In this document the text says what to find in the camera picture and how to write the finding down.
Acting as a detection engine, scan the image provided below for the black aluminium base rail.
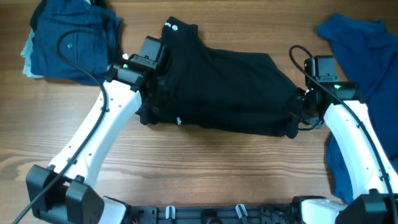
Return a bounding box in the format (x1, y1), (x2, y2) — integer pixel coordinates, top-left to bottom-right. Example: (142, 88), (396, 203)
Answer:
(130, 202), (348, 224)

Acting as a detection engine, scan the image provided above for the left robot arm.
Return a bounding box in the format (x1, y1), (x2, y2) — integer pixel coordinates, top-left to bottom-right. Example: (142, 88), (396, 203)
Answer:
(22, 37), (165, 223)

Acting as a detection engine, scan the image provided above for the folded dark blue shirt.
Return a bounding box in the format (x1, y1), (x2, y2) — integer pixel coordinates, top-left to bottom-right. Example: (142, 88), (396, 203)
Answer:
(30, 0), (121, 85)

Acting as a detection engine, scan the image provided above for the blue t-shirt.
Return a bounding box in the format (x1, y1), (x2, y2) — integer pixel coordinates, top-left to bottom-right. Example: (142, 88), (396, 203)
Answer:
(317, 12), (398, 205)

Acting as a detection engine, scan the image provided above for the black t-shirt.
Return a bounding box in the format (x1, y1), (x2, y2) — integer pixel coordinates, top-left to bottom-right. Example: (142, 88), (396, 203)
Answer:
(139, 17), (300, 138)

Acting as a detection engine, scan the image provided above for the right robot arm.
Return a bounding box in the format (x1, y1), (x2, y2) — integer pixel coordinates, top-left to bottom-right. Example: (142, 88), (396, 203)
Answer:
(295, 55), (397, 223)

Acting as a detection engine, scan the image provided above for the folded light grey garment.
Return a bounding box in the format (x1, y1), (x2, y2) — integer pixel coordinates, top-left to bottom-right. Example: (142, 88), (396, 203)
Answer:
(21, 29), (43, 78)

